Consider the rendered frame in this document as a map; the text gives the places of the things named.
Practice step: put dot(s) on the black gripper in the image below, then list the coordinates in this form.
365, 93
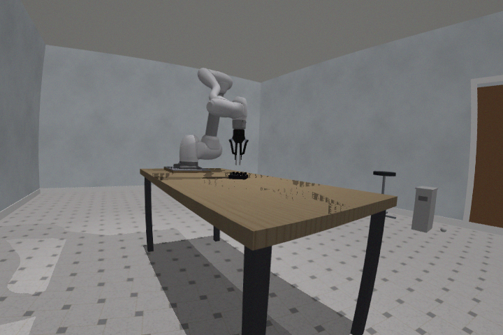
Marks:
238, 137

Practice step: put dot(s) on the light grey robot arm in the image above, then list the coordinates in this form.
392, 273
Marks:
208, 148

